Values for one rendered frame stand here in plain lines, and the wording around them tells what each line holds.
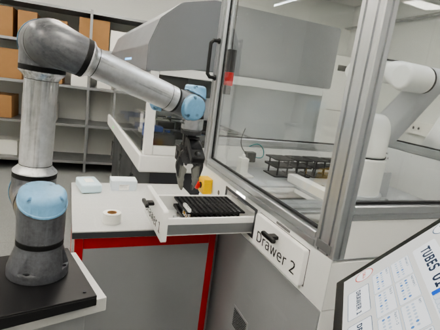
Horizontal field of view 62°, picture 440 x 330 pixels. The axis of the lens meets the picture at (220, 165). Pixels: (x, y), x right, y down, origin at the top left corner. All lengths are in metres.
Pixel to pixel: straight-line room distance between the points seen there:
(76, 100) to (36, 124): 4.38
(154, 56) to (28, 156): 1.12
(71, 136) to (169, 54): 3.62
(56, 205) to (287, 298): 0.71
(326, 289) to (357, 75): 0.54
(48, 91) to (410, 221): 1.04
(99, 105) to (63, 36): 4.52
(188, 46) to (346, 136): 1.33
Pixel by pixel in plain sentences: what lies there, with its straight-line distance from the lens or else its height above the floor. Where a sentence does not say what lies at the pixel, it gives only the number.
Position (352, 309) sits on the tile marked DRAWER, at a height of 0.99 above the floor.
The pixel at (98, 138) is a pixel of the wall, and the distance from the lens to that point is 5.53.
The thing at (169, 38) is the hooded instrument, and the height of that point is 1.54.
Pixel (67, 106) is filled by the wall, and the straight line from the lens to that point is 5.49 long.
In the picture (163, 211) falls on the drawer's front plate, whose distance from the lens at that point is 1.20.
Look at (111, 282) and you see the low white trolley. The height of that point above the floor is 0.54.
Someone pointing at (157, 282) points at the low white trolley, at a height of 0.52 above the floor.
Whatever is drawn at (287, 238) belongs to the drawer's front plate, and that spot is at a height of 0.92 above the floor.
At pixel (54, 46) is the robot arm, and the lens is 0.96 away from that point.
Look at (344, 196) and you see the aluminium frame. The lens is 0.96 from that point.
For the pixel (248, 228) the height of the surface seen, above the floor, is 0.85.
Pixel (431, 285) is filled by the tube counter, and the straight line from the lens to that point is 0.64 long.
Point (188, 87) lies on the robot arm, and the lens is 1.26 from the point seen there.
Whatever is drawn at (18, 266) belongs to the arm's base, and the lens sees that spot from 1.07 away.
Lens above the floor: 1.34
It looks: 12 degrees down
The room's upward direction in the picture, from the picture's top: 8 degrees clockwise
